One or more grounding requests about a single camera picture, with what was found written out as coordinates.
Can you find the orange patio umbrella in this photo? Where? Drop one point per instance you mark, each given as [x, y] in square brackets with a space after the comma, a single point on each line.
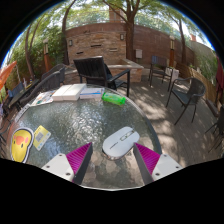
[6, 73]

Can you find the wooden lamp post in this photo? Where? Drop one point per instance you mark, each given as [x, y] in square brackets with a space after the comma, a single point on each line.
[172, 53]
[46, 56]

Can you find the large forked tree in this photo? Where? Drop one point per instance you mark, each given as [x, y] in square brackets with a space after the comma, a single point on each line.
[130, 36]

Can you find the colourful printed sheet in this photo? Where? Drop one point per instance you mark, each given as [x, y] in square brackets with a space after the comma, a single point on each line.
[42, 98]

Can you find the yellow printed card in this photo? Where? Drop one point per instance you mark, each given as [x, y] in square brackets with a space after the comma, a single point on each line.
[41, 136]

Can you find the green wipes packet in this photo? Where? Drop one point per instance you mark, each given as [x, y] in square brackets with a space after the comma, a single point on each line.
[114, 98]

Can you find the white computer mouse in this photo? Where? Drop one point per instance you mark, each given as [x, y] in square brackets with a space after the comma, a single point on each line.
[120, 143]

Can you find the stone planter box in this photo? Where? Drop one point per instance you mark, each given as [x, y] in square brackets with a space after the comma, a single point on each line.
[133, 71]

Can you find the round dark patio table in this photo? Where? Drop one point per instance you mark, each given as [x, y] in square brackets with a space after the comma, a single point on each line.
[25, 91]

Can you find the dark wicker chair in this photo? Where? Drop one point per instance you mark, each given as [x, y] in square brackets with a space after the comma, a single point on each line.
[46, 84]
[55, 70]

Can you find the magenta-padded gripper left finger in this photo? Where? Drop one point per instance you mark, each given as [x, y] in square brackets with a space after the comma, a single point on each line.
[78, 160]

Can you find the yellow chick-shaped mouse pad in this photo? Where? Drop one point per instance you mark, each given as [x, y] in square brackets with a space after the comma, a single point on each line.
[21, 144]

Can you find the black slatted wooden chair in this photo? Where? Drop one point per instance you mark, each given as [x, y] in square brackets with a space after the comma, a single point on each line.
[90, 70]

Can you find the dark blue-backed chair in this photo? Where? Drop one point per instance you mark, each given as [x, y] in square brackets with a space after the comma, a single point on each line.
[16, 90]
[159, 61]

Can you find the black wall lamp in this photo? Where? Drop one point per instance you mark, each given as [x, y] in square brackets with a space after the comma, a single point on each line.
[122, 36]
[70, 43]

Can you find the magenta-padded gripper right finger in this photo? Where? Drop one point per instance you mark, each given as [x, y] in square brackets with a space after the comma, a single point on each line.
[148, 159]

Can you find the black mesh metal chair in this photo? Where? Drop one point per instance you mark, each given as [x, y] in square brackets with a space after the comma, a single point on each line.
[218, 130]
[191, 90]

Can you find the white and blue flat box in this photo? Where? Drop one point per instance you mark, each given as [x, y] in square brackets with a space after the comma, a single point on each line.
[92, 93]

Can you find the grey wall utility box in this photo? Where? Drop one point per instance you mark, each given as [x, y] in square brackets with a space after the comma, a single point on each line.
[138, 54]

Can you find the white licence plate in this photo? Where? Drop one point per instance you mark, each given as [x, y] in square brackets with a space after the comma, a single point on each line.
[21, 113]

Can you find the wooden slat fence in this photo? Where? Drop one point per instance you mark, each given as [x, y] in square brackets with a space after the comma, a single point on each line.
[203, 85]

